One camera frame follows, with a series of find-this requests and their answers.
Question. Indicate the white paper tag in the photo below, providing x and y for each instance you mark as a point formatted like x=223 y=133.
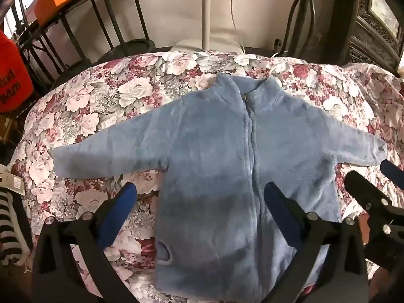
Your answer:
x=12 y=181

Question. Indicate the black metal rack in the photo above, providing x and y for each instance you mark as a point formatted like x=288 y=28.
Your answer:
x=139 y=44

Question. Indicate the floral blanket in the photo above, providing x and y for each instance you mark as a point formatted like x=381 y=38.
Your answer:
x=126 y=94

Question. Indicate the dark carved wooden cabinet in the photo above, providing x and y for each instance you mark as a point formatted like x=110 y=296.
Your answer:
x=347 y=22

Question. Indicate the black metal scroll frame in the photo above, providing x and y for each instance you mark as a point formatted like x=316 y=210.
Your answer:
x=311 y=3

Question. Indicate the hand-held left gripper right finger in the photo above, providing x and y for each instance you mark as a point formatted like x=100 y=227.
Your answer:
x=281 y=208

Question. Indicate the blue fleece jacket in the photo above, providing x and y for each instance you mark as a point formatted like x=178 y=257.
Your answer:
x=214 y=151

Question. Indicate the white pole stand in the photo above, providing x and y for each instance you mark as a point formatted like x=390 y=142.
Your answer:
x=206 y=12

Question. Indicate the black white striped cloth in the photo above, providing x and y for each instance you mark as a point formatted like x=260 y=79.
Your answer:
x=9 y=227

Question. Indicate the red printed bag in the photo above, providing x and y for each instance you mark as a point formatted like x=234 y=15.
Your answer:
x=12 y=69

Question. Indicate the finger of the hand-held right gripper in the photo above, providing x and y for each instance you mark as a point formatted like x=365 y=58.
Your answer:
x=392 y=169
x=363 y=189

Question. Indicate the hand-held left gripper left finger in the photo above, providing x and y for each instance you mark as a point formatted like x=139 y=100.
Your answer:
x=117 y=208

